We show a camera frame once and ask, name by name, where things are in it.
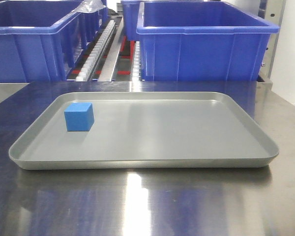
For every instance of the perforated metal shelf upright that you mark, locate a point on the perforated metal shelf upright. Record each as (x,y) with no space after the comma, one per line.
(271,10)

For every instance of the grey metal tray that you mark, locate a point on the grey metal tray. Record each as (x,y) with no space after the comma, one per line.
(146,130)

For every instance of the white roller track right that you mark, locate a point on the white roller track right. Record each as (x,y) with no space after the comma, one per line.
(136,63)

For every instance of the blue cube block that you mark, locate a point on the blue cube block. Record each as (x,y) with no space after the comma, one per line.
(79,116)

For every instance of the white roller conveyor track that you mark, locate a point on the white roller conveyor track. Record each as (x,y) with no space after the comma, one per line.
(89,68)

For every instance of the blue bin front right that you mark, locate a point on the blue bin front right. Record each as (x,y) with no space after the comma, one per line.
(197,40)

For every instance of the blue bin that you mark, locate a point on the blue bin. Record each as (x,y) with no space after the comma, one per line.
(40,40)
(94,22)
(130,19)
(197,40)

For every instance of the blue bin rear right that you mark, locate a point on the blue bin rear right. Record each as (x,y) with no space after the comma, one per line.
(130,19)

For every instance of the blue bin rear left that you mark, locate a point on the blue bin rear left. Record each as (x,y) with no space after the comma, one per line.
(94,22)

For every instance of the clear plastic bag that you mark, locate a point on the clear plastic bag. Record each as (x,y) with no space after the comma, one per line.
(90,6)

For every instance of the blue bin front left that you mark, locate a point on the blue bin front left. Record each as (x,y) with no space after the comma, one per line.
(40,40)

